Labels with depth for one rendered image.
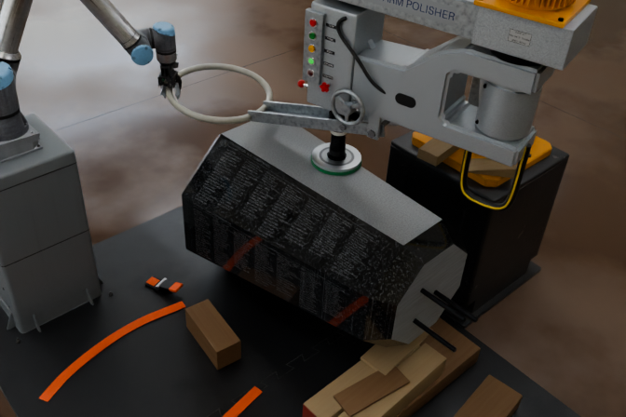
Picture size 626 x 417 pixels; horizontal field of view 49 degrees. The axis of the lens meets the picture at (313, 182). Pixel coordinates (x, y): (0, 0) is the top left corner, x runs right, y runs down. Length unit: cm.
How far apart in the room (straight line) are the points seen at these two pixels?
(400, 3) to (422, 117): 42
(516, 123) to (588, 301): 159
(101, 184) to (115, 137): 53
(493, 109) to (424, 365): 114
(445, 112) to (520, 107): 27
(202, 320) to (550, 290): 177
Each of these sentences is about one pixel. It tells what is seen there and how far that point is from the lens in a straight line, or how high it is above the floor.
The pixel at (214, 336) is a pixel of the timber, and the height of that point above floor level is 13.
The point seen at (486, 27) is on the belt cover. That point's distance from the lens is 223.
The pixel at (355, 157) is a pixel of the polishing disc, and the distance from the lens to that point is 291.
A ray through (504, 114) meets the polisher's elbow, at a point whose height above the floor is 133.
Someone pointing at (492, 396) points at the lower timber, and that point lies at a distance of 306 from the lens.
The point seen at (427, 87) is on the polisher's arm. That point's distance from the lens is 242.
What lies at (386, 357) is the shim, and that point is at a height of 22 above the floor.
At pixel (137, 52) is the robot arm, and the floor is 121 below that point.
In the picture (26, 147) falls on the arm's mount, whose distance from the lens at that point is 299.
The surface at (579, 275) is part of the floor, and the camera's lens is 389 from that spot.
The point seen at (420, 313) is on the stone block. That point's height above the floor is 46.
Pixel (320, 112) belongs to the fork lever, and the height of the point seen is 98.
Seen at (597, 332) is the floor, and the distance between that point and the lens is 362.
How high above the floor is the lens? 244
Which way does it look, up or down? 36 degrees down
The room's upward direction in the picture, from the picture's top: 3 degrees clockwise
